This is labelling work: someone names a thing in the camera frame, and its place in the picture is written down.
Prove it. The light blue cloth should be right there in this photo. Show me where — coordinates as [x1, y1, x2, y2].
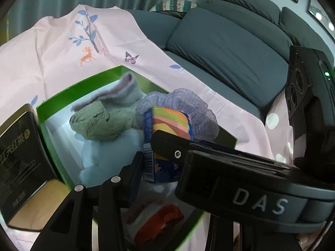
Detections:
[77, 129, 147, 186]

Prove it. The pink printed sheet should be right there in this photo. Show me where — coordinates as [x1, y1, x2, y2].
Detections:
[0, 4, 275, 251]

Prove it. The green waffle towel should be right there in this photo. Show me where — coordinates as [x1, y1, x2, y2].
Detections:
[69, 101, 143, 141]

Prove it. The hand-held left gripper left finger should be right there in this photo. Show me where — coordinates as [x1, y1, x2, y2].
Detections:
[30, 150, 144, 251]

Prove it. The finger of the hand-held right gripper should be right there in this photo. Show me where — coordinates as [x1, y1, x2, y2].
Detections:
[150, 130, 194, 163]

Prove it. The colourful tissue packet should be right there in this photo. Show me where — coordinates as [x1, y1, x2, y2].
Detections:
[143, 106, 193, 183]

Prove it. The red and white cloth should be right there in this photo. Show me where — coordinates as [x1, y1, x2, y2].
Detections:
[126, 199, 184, 245]

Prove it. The grey fuzzy cloth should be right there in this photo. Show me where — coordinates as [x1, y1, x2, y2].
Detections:
[71, 73, 144, 111]

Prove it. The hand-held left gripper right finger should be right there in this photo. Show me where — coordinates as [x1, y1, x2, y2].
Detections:
[207, 214, 304, 251]

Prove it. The pink polka dot cloth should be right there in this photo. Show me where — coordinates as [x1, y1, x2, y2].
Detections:
[264, 91, 296, 165]

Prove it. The green cardboard box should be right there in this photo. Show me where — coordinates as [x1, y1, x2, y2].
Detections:
[36, 65, 238, 251]

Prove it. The black tin box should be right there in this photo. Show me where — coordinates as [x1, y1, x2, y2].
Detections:
[0, 103, 71, 232]

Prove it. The grey sofa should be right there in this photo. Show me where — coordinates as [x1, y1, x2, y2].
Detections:
[126, 0, 335, 118]

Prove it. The patterned cushion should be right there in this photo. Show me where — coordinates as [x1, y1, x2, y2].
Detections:
[149, 0, 198, 13]

